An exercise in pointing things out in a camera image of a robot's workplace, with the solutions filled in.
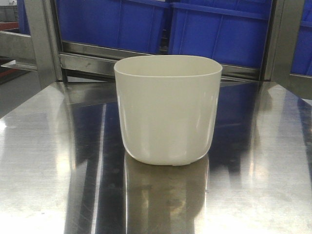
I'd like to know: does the white plastic bin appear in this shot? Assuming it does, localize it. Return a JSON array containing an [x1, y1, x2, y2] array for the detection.
[[114, 55, 222, 166]]

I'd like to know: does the blue crate left rear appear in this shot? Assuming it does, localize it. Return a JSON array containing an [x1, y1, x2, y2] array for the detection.
[[56, 0, 170, 54]]

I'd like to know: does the blue crate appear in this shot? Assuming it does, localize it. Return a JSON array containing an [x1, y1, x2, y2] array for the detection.
[[290, 18, 312, 76], [168, 0, 272, 68], [56, 0, 170, 54]]

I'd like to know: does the blue crate right rear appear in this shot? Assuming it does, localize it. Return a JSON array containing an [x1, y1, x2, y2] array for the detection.
[[168, 0, 272, 68]]

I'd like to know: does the blue crate far right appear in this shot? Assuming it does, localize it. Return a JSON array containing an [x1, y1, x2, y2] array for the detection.
[[290, 18, 312, 76]]

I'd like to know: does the stainless steel shelf frame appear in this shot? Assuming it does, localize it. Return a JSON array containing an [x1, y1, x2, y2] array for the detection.
[[0, 0, 312, 93]]

